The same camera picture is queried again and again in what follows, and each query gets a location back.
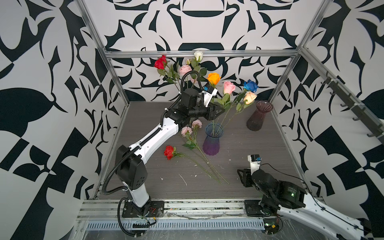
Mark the orange rose stem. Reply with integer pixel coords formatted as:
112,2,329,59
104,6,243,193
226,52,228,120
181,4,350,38
206,72,222,136

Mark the clear glass vase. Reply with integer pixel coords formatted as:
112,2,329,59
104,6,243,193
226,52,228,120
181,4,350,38
180,88,188,98

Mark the purple blue glass vase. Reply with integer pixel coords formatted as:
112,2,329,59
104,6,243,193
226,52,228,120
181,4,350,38
203,123,224,156

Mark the small pink carnation stem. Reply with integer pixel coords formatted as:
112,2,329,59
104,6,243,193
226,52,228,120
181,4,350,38
181,120,229,184

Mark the peach rose stem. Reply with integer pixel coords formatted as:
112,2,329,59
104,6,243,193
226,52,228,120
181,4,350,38
221,90,258,129

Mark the smoky pink glass vase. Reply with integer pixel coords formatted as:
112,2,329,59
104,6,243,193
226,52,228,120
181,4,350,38
247,101,273,132

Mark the blue rose stem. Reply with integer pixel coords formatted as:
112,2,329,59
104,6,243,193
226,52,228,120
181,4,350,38
218,79,259,130

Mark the pink peony flower stem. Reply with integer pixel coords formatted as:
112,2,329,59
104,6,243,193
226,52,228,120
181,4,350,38
181,62,201,89

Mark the white rose stem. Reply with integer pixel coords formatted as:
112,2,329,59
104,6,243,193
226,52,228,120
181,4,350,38
187,51,207,88

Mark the red rose stem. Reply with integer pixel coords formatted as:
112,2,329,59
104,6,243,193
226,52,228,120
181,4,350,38
154,55,185,92

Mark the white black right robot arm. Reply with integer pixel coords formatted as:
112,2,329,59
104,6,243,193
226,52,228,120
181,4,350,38
237,169,371,240

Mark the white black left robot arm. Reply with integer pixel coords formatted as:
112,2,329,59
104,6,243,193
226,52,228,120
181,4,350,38
115,86,224,214

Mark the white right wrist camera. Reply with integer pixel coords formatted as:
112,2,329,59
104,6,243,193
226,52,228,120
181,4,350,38
248,155,261,175

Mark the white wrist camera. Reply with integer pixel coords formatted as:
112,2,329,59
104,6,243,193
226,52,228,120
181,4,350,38
202,85,218,108
248,155,261,175

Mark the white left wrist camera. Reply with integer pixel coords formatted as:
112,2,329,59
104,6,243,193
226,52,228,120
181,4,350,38
202,85,218,108

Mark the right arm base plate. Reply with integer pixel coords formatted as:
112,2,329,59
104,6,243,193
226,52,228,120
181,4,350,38
244,199,281,217

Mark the white slotted cable duct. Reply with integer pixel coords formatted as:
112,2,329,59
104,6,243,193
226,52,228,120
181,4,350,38
87,219,265,231

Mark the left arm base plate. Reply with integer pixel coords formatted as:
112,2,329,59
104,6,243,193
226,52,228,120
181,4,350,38
122,201,165,218

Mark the black wall hook rack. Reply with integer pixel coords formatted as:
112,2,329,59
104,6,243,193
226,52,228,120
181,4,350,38
321,72,384,145

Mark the aluminium front rail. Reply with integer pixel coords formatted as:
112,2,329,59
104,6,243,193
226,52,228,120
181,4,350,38
77,199,246,221

